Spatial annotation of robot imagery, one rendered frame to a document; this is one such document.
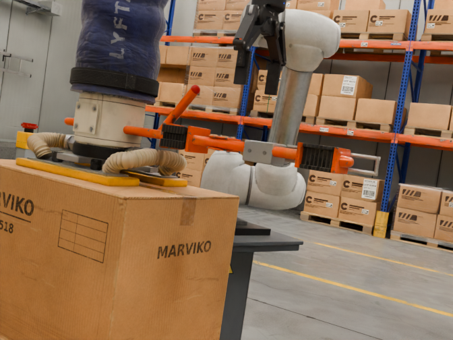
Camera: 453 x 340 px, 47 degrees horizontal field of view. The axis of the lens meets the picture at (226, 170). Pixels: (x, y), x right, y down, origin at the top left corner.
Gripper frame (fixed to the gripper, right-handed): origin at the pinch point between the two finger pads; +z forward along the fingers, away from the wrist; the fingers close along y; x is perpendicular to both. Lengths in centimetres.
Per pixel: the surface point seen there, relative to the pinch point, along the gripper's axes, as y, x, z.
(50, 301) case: 23, -31, 53
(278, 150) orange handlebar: 4.4, 10.0, 13.6
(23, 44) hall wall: -622, -984, -138
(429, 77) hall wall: -837, -152, -149
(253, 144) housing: 4.5, 4.1, 12.9
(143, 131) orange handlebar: 4.5, -26.9, 13.6
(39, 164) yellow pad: 16, -49, 25
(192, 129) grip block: 4.7, -12.1, 11.7
